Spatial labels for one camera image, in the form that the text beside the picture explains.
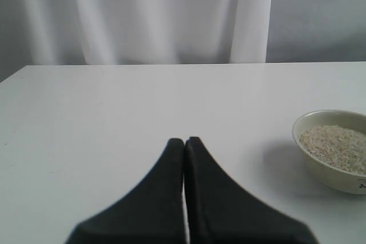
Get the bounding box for uncooked rice grains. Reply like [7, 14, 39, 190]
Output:
[300, 125, 365, 175]

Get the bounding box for small cream ceramic bowl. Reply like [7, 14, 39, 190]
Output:
[292, 110, 365, 195]

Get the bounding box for white backdrop curtain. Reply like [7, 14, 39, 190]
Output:
[0, 0, 366, 83]

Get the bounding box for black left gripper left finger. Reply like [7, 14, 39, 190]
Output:
[67, 138, 184, 243]

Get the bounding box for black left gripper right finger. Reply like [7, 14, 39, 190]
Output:
[184, 137, 318, 243]

